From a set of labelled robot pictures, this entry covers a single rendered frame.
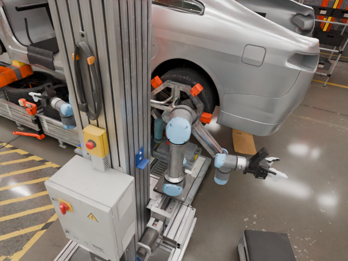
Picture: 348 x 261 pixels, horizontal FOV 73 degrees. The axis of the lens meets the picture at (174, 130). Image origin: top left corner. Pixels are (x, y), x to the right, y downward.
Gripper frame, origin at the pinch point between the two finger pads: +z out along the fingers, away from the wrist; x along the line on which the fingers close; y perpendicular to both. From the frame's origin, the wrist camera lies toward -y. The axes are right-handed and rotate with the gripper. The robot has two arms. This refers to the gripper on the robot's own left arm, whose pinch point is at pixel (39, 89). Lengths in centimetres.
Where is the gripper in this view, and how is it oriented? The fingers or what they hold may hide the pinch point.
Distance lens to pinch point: 192.1
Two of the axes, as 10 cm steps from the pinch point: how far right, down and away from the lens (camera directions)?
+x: 5.9, -3.4, 7.3
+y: -1.5, 8.5, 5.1
